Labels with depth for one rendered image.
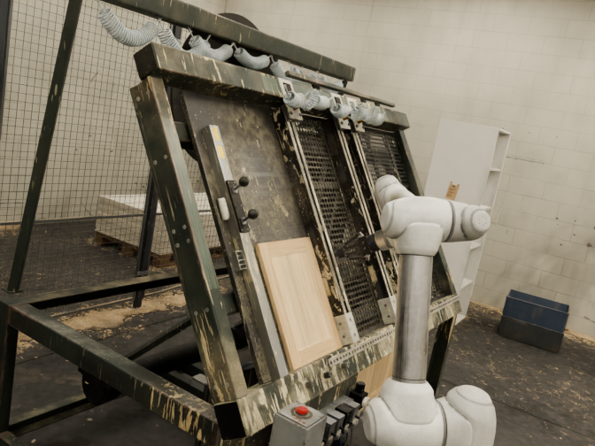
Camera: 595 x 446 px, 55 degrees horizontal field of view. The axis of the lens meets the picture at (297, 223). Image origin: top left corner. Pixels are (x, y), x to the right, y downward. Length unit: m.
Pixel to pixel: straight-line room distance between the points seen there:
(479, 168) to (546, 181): 1.47
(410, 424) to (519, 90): 5.91
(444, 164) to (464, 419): 4.38
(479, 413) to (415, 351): 0.25
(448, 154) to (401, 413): 4.45
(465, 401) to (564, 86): 5.75
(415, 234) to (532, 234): 5.56
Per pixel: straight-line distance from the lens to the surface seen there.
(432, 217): 1.73
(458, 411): 1.82
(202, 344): 1.93
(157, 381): 2.18
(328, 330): 2.43
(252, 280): 2.06
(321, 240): 2.46
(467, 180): 5.92
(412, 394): 1.75
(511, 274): 7.33
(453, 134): 5.97
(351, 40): 8.13
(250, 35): 3.12
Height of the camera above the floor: 1.79
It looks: 10 degrees down
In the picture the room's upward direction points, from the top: 11 degrees clockwise
